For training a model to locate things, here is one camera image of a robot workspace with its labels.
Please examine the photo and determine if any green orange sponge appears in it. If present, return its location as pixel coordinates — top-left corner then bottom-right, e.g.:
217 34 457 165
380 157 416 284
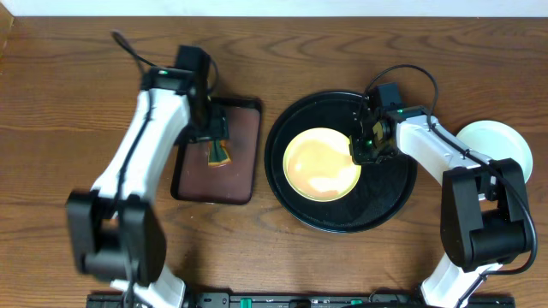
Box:
207 139 232 168

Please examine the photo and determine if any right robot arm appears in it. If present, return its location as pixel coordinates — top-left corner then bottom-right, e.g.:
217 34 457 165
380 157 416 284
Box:
349 107 539 307

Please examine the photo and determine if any light green plate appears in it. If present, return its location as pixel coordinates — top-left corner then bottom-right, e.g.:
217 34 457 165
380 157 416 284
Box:
456 120 533 182

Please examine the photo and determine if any round black tray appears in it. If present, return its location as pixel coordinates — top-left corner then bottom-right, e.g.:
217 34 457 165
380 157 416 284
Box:
265 91 418 233

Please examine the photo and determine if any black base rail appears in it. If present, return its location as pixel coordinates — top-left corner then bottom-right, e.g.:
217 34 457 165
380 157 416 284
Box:
85 293 516 308

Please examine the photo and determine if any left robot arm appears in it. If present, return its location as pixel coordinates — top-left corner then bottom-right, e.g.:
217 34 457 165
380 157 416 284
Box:
66 66 230 307

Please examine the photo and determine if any rectangular black brown tray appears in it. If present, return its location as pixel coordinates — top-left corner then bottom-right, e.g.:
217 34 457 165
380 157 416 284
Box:
170 98 262 205

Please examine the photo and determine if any yellow plate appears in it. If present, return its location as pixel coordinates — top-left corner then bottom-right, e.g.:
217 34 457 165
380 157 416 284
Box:
283 127 361 203

